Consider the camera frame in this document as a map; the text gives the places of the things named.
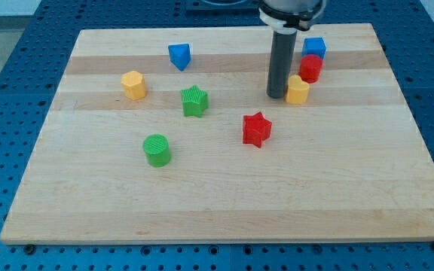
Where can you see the green cylinder block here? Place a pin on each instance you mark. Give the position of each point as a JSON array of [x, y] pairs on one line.
[[157, 150]]

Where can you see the red cylinder block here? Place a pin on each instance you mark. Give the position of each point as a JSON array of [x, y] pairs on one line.
[[310, 68]]

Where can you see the blue cube block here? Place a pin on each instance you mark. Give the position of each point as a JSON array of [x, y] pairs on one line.
[[314, 46]]

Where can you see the wooden board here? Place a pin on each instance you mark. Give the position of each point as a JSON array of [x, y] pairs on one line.
[[349, 165]]

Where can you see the green star block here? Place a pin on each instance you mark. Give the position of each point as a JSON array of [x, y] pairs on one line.
[[194, 101]]

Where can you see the yellow hexagon block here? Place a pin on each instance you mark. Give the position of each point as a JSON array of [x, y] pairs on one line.
[[134, 86]]

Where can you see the blue triangle block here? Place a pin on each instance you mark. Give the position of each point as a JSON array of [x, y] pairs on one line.
[[180, 55]]

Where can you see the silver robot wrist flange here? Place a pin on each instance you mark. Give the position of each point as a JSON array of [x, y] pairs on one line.
[[288, 16]]

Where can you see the yellow heart block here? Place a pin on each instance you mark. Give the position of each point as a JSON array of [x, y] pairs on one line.
[[297, 90]]

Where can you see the red star block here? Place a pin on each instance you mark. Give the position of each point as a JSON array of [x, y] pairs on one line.
[[256, 129]]

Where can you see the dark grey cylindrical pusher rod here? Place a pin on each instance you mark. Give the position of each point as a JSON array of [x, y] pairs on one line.
[[281, 56]]

